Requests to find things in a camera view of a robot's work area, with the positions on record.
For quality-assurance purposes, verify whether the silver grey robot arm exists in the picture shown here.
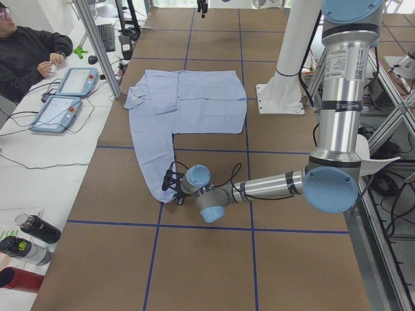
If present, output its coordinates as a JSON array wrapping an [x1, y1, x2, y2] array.
[[161, 1, 385, 223]]

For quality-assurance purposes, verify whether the black water bottle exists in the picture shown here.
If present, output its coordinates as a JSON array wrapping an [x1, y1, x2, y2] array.
[[15, 213, 61, 244]]

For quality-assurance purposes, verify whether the aluminium frame post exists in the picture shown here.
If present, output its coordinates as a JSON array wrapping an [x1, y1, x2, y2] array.
[[73, 0, 121, 99]]

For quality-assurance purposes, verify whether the black keyboard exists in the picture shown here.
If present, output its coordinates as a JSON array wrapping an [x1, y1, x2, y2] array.
[[96, 23, 115, 52]]

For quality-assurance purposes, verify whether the blue teach pendant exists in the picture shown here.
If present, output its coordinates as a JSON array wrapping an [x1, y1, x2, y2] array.
[[55, 67, 99, 98], [29, 95, 82, 133]]

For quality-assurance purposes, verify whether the blue tape line crosswise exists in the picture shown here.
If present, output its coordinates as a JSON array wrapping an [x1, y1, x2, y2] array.
[[66, 220, 349, 235]]

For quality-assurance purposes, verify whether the light blue striped shirt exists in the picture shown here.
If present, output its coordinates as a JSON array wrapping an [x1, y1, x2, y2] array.
[[124, 70, 247, 203]]

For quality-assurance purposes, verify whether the red bottle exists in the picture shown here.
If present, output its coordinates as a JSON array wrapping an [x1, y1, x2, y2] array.
[[1, 267, 44, 294]]

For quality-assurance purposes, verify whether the white plastic chair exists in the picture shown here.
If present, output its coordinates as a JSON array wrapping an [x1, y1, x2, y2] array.
[[355, 134, 401, 177]]

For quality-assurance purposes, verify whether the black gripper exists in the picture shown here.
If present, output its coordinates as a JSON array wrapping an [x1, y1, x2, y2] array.
[[161, 163, 185, 205]]

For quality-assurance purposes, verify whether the far blue teach pendant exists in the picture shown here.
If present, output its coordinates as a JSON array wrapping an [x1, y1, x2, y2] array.
[[55, 67, 99, 98]]

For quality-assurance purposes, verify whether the grey black thermos bottle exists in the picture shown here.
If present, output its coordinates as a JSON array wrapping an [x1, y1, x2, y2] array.
[[1, 236, 52, 266]]

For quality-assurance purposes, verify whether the seated person in black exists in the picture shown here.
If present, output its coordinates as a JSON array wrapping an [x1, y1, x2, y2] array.
[[1, 5, 73, 104]]

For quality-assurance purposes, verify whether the near blue teach pendant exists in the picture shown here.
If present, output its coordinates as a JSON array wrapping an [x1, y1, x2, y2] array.
[[29, 95, 82, 133]]

